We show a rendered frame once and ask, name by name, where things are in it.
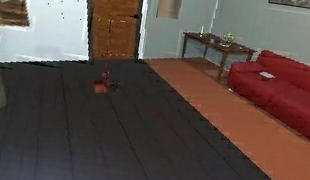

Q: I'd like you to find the red potted plant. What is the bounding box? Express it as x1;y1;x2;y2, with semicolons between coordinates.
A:
90;58;124;97

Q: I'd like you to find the dark brown wooden table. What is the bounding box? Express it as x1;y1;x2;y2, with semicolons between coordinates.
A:
177;30;259;86

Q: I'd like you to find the purple small object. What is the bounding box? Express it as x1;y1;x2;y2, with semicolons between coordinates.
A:
205;33;222;45

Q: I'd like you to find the brown wooden room door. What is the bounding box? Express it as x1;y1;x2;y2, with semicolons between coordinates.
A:
76;0;145;67

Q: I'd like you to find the yellow green round bowl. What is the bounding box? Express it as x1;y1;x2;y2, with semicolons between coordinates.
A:
219;32;236;48

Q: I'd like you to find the beige framed picture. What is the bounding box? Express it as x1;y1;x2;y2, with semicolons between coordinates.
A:
155;0;183;22

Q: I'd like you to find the white flat object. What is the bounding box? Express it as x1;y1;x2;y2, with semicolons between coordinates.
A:
258;70;276;80

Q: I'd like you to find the red sofa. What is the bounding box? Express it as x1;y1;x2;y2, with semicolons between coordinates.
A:
220;44;310;147

